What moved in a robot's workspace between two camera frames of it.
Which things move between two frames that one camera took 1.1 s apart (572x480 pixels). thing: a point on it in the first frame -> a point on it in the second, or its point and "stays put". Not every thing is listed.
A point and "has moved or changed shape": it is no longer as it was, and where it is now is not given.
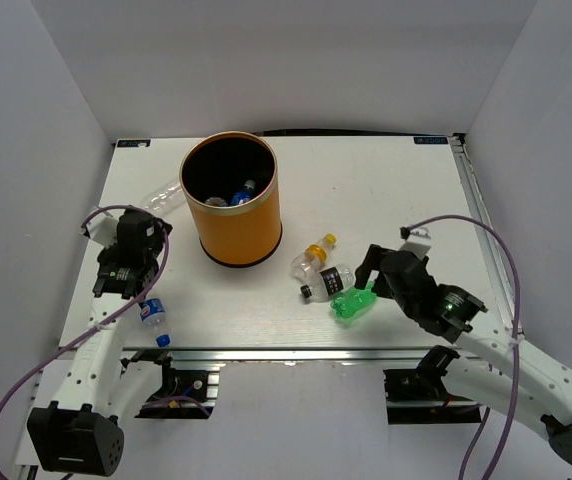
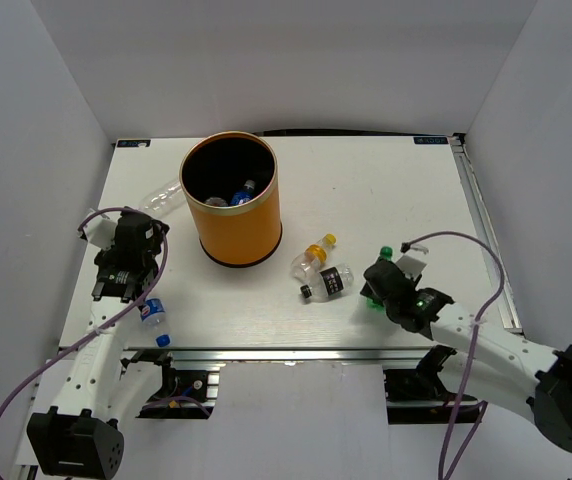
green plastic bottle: [353, 301] has moved or changed shape
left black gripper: [159, 237] stays put
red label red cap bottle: [216, 201] stays put
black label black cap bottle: [329, 282] stays put
